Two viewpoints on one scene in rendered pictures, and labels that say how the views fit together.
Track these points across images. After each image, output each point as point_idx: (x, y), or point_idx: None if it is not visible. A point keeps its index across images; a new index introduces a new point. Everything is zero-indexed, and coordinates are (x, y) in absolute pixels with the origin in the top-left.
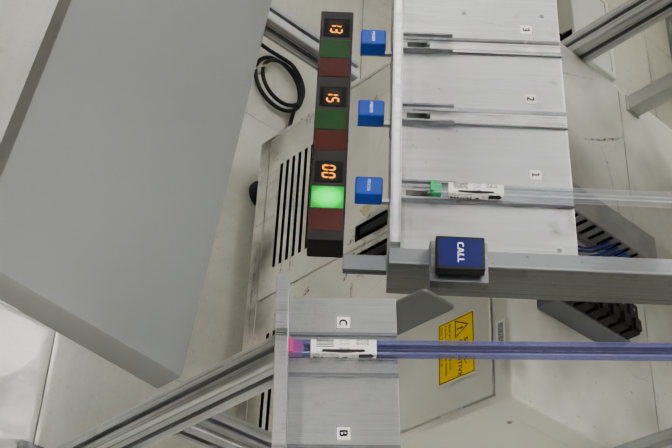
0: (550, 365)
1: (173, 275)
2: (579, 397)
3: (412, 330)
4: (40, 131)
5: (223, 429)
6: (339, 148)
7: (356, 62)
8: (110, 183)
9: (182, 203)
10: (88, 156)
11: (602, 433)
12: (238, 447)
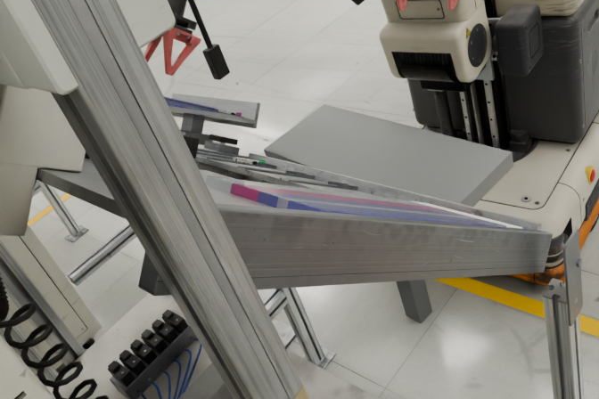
0: (152, 320)
1: (296, 150)
2: (123, 337)
3: None
4: (360, 118)
5: (265, 303)
6: None
7: None
8: (336, 134)
9: (322, 155)
10: (348, 129)
11: (95, 346)
12: None
